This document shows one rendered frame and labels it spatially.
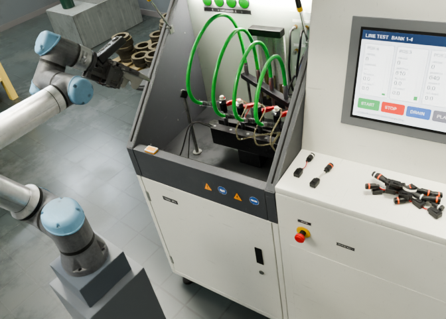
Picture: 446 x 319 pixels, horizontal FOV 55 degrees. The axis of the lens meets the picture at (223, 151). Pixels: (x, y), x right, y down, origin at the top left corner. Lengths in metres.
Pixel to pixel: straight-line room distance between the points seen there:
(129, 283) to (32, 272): 1.44
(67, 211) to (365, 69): 1.00
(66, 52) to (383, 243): 1.11
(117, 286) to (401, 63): 1.14
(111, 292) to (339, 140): 0.92
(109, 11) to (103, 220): 3.31
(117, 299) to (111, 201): 1.61
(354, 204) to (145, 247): 1.61
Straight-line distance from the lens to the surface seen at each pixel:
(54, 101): 1.22
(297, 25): 1.71
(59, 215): 1.36
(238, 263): 1.93
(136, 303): 1.62
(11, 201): 1.40
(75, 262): 1.45
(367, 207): 1.37
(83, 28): 5.49
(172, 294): 2.44
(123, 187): 3.15
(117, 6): 5.74
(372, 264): 1.52
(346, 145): 1.51
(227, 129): 1.72
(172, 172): 1.72
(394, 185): 1.38
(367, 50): 1.39
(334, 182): 1.44
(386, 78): 1.40
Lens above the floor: 1.97
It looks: 38 degrees down
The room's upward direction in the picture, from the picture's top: 11 degrees counter-clockwise
